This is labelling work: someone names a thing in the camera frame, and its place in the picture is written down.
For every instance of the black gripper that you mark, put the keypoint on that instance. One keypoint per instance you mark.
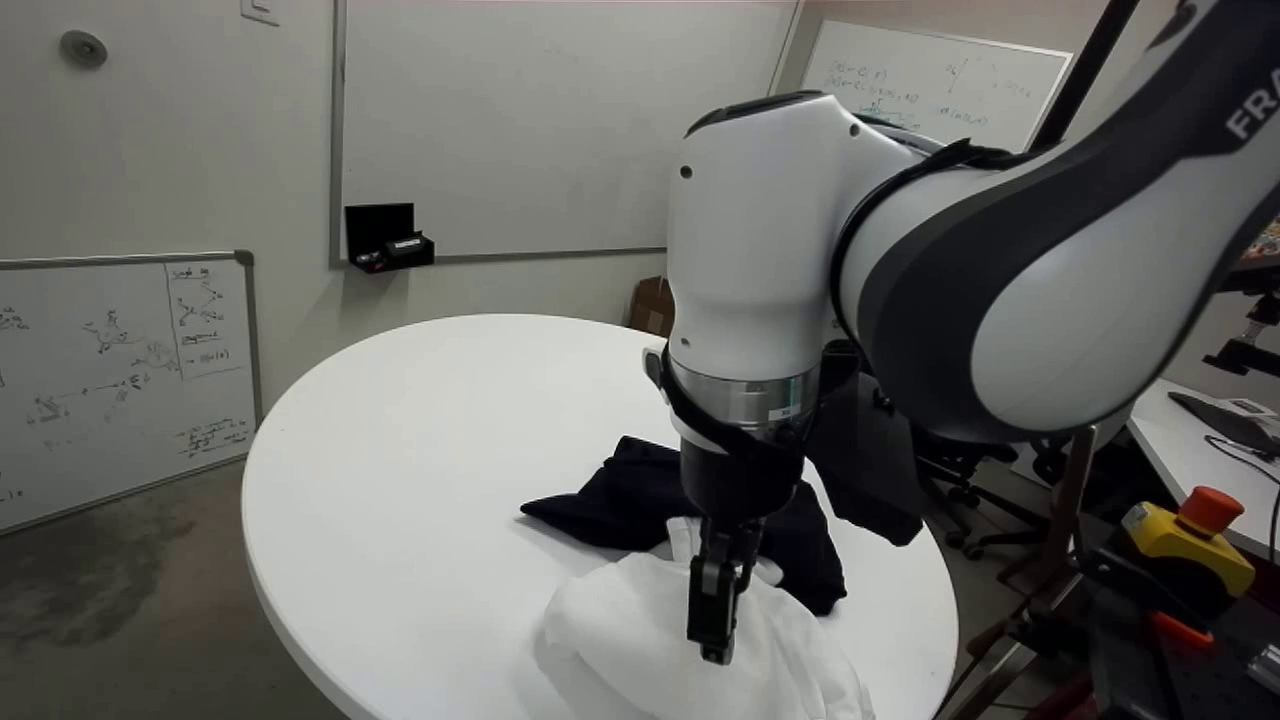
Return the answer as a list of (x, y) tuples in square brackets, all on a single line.
[(733, 483)]

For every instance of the white cloth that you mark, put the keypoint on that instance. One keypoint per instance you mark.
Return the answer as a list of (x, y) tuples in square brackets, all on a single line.
[(627, 654)]

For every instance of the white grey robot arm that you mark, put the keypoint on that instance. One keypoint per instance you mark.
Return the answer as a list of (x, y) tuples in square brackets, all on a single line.
[(1066, 266)]

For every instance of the black cloth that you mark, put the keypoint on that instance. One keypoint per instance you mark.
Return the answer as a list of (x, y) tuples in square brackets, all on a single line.
[(603, 500)]

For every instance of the metal tripod stand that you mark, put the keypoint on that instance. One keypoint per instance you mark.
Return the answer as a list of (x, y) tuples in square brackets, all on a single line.
[(1072, 494)]

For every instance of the black stand with pole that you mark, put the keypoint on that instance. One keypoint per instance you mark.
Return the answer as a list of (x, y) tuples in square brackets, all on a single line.
[(1084, 74)]

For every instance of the grey office chair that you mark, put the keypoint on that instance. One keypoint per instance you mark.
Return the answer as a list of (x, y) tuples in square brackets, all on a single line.
[(992, 500)]

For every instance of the small brown cardboard box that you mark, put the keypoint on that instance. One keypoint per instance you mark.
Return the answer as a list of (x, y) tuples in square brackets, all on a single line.
[(651, 304)]

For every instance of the black red equipment base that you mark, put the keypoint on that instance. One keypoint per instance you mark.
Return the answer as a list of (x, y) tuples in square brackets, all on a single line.
[(1173, 665)]

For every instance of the yellow red emergency stop button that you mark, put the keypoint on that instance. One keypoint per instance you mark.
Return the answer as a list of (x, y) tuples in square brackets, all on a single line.
[(1187, 540)]

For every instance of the white desk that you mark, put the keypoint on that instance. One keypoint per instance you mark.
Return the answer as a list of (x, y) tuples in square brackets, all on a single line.
[(1173, 445)]

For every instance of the black marker holder box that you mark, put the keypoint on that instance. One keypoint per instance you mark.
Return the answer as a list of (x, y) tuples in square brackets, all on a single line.
[(380, 232)]

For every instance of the black keyboard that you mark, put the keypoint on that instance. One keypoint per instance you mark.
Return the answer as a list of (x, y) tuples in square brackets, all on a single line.
[(1227, 420)]

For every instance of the whiteboard with green writing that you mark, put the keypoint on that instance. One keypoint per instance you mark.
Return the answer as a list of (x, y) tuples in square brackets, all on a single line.
[(963, 86)]

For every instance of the small whiteboard with drawings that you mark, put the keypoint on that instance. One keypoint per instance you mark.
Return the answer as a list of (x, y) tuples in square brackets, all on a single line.
[(80, 385)]

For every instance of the large blank wall whiteboard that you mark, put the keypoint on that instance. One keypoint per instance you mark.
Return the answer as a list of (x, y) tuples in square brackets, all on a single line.
[(532, 123)]

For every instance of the round grey wall sensor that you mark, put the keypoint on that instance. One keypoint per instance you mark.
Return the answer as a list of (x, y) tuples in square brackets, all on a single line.
[(80, 50)]

